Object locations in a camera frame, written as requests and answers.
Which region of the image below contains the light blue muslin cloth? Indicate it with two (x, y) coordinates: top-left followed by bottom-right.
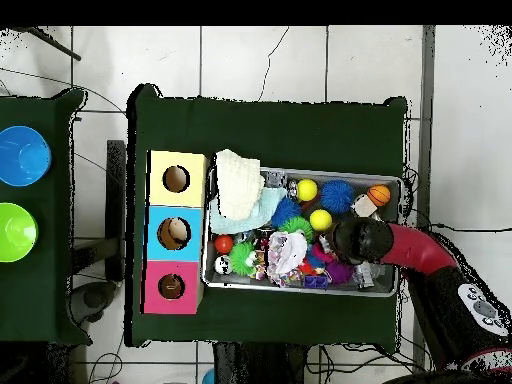
(209, 186), (288, 235)

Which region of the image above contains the cream muslin cloth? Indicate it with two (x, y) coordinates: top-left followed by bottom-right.
(214, 148), (266, 222)

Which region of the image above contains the white colourful-dotted wrapper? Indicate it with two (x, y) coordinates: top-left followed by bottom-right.
(266, 230), (309, 287)

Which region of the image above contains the wooden box with three holes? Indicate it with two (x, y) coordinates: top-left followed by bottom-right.
(140, 150), (211, 316)

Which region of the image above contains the blue spiky rubber ball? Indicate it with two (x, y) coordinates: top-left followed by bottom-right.
(270, 196), (302, 228)
(319, 179), (356, 215)

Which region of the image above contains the red-orange smooth ball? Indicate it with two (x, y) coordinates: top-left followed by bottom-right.
(214, 234), (235, 256)

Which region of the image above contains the green spiky toy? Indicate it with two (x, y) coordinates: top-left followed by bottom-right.
(228, 242), (259, 277)

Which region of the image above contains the yellow foam ball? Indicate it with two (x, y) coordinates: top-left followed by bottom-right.
(296, 178), (319, 202)
(309, 208), (334, 232)

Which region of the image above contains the small orange basketball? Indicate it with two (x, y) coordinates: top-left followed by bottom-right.
(366, 184), (392, 208)

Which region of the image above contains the dark grey rounded base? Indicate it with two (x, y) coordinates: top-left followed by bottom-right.
(69, 280), (119, 325)

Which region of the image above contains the blue round object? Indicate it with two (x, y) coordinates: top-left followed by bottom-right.
(0, 125), (53, 188)

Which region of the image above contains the green plastic bowl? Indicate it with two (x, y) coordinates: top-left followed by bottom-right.
(0, 202), (39, 264)

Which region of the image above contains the dark thin rod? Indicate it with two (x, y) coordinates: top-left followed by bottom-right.
(17, 26), (82, 62)

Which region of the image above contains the shallow wire mesh bin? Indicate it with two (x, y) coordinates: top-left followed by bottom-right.
(200, 163), (404, 299)

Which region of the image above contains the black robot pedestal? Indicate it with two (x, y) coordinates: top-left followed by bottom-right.
(211, 341), (313, 384)

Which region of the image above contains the black power cable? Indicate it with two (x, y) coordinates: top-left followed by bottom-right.
(429, 222), (512, 234)

